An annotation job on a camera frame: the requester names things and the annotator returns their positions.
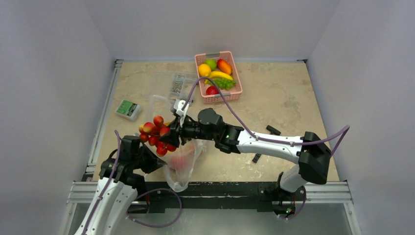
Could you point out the pink plastic basket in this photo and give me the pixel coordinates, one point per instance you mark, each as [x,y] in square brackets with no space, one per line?
[232,94]

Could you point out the red orange fake mango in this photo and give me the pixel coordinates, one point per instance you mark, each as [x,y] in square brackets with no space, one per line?
[224,66]

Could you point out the yellow fake banana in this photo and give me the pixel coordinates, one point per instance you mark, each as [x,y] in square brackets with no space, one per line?
[217,74]

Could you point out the red fake apple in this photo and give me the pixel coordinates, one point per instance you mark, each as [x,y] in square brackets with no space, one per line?
[212,90]

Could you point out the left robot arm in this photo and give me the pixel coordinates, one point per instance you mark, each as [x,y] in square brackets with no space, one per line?
[118,186]

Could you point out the red fake grape bunch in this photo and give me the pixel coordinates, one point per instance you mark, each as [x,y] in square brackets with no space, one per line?
[150,132]

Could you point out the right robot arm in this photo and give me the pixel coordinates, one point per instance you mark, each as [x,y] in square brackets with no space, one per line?
[309,154]

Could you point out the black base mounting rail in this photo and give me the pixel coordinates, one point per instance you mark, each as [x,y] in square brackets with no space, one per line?
[258,196]

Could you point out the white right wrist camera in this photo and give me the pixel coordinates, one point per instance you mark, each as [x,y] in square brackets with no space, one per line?
[180,109]

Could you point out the yellow fake lemon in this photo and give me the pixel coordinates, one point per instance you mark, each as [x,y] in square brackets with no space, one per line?
[204,70]

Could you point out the pink red fake peach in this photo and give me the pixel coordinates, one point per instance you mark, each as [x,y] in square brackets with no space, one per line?
[181,162]

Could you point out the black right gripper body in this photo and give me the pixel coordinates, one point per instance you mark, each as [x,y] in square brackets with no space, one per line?
[176,130]

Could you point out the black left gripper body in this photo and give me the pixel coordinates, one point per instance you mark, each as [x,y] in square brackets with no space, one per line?
[147,162]

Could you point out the green fake lime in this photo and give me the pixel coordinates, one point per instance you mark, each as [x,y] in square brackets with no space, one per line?
[211,63]

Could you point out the clear plastic bag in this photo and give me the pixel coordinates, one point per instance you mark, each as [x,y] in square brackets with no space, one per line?
[177,180]

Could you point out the green fake grapes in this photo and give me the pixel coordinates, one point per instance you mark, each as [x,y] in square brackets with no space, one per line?
[224,84]

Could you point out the green label small box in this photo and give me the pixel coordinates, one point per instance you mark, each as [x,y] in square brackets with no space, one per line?
[128,110]

